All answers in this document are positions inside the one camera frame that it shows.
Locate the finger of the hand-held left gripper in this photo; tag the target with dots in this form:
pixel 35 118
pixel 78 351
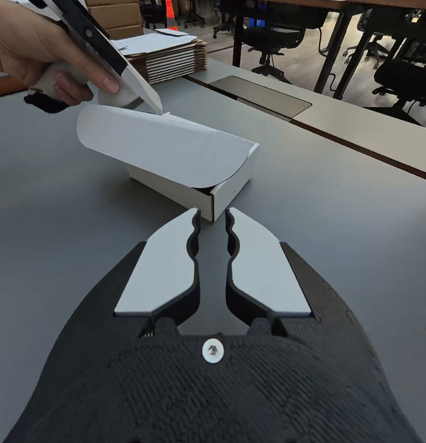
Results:
pixel 95 38

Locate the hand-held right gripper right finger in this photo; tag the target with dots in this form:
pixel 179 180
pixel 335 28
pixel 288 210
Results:
pixel 265 273

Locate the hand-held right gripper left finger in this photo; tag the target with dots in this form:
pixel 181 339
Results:
pixel 164 270

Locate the white cardboard box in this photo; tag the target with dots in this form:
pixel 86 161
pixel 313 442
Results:
pixel 157 148

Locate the person's left hand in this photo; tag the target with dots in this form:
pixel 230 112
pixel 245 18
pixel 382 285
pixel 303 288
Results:
pixel 26 45

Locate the brown cardboard carton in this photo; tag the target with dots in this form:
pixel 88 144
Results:
pixel 116 17

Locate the stack of flat cardboard sheets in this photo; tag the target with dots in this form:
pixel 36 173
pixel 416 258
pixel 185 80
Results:
pixel 171 57

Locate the orange traffic cone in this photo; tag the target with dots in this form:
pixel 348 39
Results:
pixel 170 15

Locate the black office chair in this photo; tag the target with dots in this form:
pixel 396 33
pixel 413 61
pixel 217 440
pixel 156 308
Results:
pixel 272 38
pixel 403 76
pixel 368 38

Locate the wooden-edged office desk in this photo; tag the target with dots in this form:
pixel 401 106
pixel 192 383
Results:
pixel 337 5

